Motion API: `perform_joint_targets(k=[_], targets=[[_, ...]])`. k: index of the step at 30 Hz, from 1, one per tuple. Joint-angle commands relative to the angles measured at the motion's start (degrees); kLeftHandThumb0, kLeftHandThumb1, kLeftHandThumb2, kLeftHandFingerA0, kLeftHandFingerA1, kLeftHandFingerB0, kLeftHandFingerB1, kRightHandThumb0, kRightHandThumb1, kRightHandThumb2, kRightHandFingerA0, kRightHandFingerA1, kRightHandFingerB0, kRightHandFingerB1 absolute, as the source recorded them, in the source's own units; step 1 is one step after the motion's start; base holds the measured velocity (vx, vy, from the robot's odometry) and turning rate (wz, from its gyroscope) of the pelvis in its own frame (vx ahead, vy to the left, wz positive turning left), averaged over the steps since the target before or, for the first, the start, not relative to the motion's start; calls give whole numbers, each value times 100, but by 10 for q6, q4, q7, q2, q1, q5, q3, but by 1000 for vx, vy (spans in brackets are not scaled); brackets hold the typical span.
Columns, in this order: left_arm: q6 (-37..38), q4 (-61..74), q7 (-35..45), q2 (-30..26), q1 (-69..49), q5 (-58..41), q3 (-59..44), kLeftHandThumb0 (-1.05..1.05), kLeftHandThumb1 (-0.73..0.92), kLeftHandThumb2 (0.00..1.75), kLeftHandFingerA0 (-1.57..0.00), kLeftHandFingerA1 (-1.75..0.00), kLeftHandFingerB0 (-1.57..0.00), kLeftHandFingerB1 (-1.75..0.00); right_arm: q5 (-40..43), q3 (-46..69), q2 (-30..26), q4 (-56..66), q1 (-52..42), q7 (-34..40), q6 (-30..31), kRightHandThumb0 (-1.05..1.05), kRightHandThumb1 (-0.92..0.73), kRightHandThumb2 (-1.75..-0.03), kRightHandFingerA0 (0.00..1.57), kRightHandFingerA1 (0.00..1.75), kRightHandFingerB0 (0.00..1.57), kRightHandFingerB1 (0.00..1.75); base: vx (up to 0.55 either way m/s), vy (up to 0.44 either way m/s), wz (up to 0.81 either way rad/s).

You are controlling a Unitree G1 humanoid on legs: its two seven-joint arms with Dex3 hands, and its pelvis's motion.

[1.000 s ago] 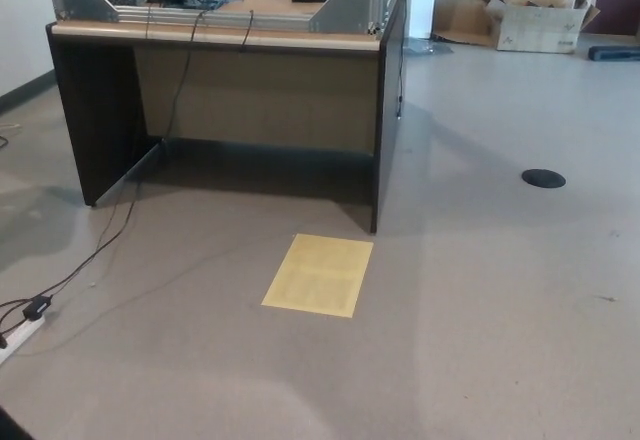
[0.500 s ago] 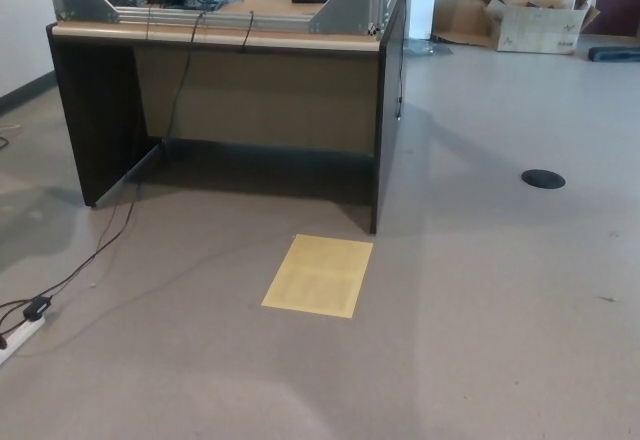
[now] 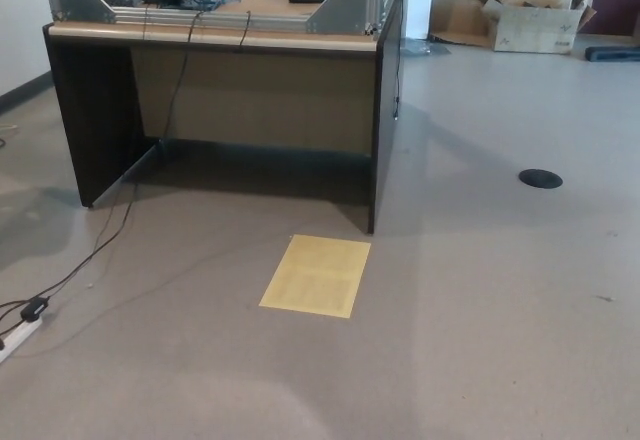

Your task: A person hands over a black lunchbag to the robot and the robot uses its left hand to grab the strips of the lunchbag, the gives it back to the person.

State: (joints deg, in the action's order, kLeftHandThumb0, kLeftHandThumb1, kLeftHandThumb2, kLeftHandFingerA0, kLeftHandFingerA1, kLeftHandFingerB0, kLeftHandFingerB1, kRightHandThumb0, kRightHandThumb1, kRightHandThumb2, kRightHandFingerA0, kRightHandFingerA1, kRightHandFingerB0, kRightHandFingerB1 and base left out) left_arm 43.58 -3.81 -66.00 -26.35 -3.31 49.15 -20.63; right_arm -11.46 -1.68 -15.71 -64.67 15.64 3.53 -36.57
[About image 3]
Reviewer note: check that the yellow paper sheet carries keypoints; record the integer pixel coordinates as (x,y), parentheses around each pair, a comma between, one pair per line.
(315,275)

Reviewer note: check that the dark desk with beige top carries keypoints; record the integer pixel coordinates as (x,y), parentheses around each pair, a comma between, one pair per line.
(250,100)

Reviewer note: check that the clear plastic wrap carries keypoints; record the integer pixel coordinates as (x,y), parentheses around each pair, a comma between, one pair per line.
(425,49)

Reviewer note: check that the round black floor cover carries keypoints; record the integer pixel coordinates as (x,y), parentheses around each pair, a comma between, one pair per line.
(540,179)

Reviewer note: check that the flattened brown cardboard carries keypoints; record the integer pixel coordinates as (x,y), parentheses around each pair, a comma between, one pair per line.
(457,22)

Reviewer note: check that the white cardboard box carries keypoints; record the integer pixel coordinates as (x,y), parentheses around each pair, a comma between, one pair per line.
(535,32)

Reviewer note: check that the black power adapter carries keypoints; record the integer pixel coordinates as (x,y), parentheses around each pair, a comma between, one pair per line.
(34,308)

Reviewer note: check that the dark blue foam piece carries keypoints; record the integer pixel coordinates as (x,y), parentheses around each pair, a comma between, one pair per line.
(612,55)

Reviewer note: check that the white power strip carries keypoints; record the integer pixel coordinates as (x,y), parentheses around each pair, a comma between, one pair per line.
(20,335)

